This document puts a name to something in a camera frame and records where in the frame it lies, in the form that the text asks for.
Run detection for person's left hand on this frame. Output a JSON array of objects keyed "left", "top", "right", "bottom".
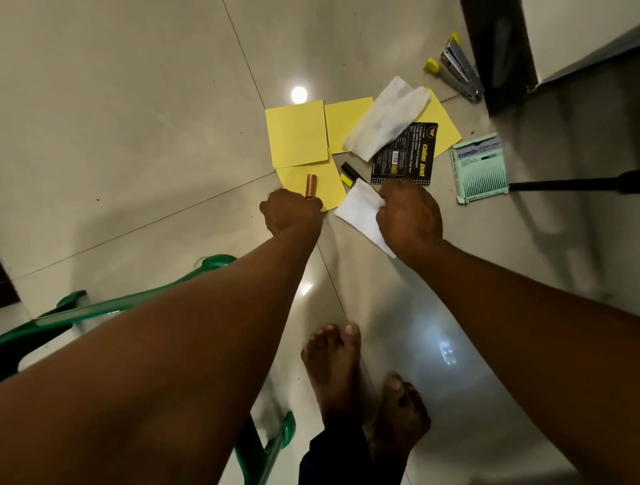
[{"left": 259, "top": 189, "right": 325, "bottom": 240}]

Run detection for person's right hand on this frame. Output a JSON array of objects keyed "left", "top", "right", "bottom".
[{"left": 375, "top": 178, "right": 445, "bottom": 263}]

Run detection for white paper square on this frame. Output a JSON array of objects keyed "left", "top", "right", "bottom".
[{"left": 333, "top": 178, "right": 397, "bottom": 259}]

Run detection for small dark packet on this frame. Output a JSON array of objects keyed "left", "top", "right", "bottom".
[{"left": 369, "top": 122, "right": 439, "bottom": 187}]

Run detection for black and yellow highlighter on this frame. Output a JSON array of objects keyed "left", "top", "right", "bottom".
[{"left": 339, "top": 161, "right": 369, "bottom": 189}]

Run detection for pale teal packet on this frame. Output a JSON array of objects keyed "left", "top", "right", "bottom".
[{"left": 449, "top": 132, "right": 510, "bottom": 205}]

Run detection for white tissue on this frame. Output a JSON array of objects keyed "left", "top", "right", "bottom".
[{"left": 342, "top": 75, "right": 432, "bottom": 163}]

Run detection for person's left forearm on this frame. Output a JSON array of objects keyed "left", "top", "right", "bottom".
[{"left": 0, "top": 229, "right": 321, "bottom": 485}]

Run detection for person's right forearm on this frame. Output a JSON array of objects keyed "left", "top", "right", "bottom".
[{"left": 405, "top": 239, "right": 640, "bottom": 485}]

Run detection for person's left foot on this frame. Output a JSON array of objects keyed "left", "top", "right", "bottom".
[{"left": 301, "top": 323, "right": 362, "bottom": 426}]

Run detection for person's foot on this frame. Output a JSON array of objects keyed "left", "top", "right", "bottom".
[
  {"left": 301, "top": 323, "right": 362, "bottom": 426},
  {"left": 369, "top": 372, "right": 432, "bottom": 460}
]

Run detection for person's right foot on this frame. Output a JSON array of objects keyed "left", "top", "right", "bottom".
[{"left": 369, "top": 372, "right": 432, "bottom": 460}]

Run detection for black metal shoe rack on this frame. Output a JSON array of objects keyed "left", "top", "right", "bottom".
[{"left": 509, "top": 169, "right": 640, "bottom": 196}]

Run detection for dark skirting strip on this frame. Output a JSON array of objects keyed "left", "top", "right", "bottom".
[
  {"left": 0, "top": 262, "right": 21, "bottom": 308},
  {"left": 459, "top": 0, "right": 540, "bottom": 116}
]

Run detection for green plastic stool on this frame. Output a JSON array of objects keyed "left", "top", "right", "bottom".
[{"left": 0, "top": 253, "right": 297, "bottom": 485}]

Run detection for dark blue trousers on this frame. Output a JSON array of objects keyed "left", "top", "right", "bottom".
[{"left": 298, "top": 419, "right": 406, "bottom": 485}]

